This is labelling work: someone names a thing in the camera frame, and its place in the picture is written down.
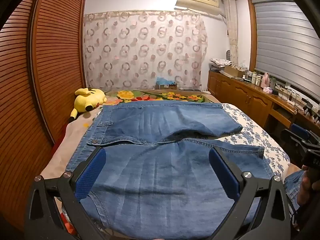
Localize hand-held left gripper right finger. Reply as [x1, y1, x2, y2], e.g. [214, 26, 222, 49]
[209, 147, 292, 240]

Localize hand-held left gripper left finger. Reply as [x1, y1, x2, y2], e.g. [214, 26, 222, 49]
[24, 147, 108, 240]

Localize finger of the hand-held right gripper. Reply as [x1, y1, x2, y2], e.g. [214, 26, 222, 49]
[280, 123, 320, 153]

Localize blue denim pants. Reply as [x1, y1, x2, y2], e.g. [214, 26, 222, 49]
[66, 101, 275, 240]

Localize person's right hand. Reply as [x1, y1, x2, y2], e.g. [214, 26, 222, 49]
[300, 165, 320, 200]

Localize blue denim cloth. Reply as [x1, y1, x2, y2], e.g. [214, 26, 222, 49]
[284, 171, 304, 212]

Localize wooden sideboard cabinet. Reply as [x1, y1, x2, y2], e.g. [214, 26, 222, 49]
[208, 69, 320, 142]

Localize yellow plush toy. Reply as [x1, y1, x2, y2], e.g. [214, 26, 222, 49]
[69, 87, 107, 123]

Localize open cardboard box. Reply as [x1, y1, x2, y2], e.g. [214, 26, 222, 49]
[224, 65, 248, 78]

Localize grey window blind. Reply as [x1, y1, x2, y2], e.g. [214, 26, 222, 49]
[252, 0, 320, 92]

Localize beige floral blanket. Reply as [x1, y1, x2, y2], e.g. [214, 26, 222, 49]
[41, 89, 220, 230]

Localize stack of patterned cloth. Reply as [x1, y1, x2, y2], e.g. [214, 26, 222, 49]
[209, 58, 232, 68]

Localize blue plastic bag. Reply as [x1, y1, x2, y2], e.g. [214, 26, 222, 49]
[156, 77, 176, 87]

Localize wooden louvered wardrobe doors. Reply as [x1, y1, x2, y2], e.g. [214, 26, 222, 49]
[0, 0, 88, 228]

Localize beige window curtain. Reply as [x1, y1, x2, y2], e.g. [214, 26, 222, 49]
[223, 0, 238, 63]

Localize circle patterned curtain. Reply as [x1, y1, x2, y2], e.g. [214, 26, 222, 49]
[84, 11, 208, 91]

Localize beige wall air conditioner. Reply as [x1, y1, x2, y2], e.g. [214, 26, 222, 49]
[175, 0, 221, 16]

